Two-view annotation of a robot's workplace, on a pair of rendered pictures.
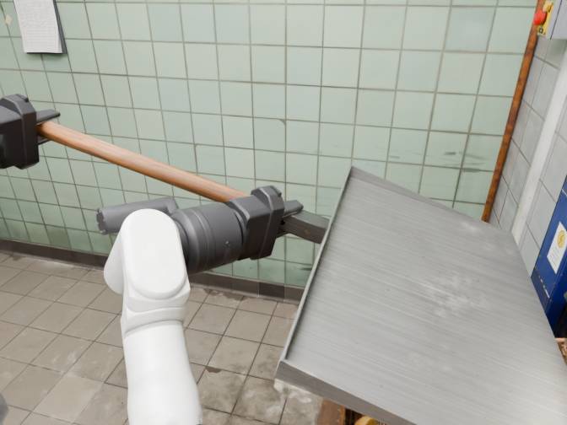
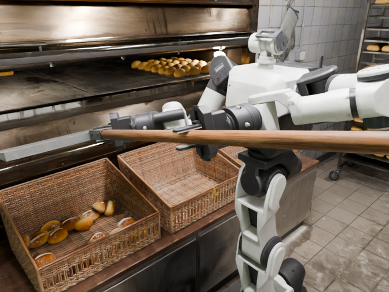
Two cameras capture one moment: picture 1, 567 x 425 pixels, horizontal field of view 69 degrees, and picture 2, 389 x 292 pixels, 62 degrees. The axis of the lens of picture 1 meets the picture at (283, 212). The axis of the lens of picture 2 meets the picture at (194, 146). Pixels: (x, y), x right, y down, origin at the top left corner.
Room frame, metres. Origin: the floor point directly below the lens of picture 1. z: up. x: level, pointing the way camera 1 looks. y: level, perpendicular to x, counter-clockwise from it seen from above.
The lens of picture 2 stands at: (1.25, 0.79, 1.58)
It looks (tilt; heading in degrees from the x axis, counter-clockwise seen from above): 22 degrees down; 213
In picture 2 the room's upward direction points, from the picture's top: straight up
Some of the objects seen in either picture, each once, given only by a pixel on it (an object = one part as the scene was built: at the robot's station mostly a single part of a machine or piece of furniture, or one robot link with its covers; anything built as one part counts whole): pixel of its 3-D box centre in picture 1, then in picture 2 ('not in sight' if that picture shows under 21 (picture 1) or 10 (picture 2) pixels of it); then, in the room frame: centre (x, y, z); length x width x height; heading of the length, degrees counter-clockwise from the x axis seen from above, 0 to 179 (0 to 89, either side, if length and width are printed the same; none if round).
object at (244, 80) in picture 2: not in sight; (274, 103); (0.11, 0.40, 1.27); 0.34 x 0.30 x 0.36; 71
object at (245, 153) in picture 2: not in sight; (272, 165); (0.08, 0.40, 1.01); 0.28 x 0.13 x 0.18; 165
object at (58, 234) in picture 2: not in sight; (57, 234); (0.54, -0.44, 0.62); 0.10 x 0.07 x 0.05; 178
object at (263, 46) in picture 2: not in sight; (265, 47); (0.17, 0.37, 1.47); 0.10 x 0.07 x 0.09; 71
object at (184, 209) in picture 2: not in sight; (182, 175); (-0.11, -0.18, 0.72); 0.56 x 0.49 x 0.28; 166
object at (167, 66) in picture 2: not in sight; (176, 65); (-0.83, -0.72, 1.21); 0.61 x 0.48 x 0.06; 75
